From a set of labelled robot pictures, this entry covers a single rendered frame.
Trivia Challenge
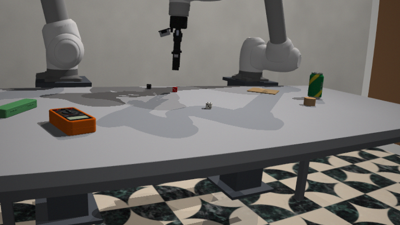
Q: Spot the tan square mat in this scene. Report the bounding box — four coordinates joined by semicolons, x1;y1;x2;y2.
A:
247;87;279;95

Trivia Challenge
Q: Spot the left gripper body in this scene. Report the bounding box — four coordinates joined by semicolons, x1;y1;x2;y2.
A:
170;16;188;30

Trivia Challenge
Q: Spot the white die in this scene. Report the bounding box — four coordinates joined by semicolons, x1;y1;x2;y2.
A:
206;102;213;109

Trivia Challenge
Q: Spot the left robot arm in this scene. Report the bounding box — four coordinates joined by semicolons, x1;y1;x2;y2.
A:
169;0;302;82

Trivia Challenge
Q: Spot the green soda can with yellow stripes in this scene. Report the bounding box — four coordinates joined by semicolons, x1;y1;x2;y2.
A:
308;72;324;99

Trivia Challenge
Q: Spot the tan cylinder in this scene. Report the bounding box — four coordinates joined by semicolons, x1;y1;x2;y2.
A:
304;97;316;106

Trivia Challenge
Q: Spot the orange digital multimeter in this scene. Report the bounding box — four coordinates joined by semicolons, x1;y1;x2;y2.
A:
49;107;96;135

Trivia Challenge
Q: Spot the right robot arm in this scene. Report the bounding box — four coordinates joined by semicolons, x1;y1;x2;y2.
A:
36;0;84;82

